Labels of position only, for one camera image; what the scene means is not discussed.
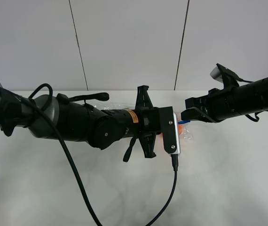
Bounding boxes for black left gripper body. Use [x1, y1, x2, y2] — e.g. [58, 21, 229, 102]
[134, 85, 160, 158]

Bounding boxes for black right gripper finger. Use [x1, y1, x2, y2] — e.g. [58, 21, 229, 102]
[181, 108, 216, 123]
[185, 96, 206, 109]

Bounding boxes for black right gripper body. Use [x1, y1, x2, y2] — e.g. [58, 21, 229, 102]
[201, 87, 235, 123]

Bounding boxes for clear zip bag blue strip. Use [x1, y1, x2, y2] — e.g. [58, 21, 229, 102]
[96, 100, 195, 142]

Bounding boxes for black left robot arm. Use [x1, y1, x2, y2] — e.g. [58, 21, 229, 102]
[0, 86, 159, 158]

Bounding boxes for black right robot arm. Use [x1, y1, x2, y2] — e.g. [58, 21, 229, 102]
[181, 64, 268, 123]

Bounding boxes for orange toy fruit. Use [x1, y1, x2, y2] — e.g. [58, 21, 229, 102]
[158, 124, 185, 139]

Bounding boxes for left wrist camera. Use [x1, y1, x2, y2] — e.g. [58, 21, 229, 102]
[159, 106, 181, 155]

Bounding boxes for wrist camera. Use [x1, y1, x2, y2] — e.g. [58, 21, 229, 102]
[210, 64, 242, 89]
[159, 106, 181, 155]

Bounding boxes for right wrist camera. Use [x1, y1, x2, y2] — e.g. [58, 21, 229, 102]
[210, 64, 242, 89]

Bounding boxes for black camera cable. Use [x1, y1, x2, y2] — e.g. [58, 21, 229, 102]
[28, 83, 180, 226]

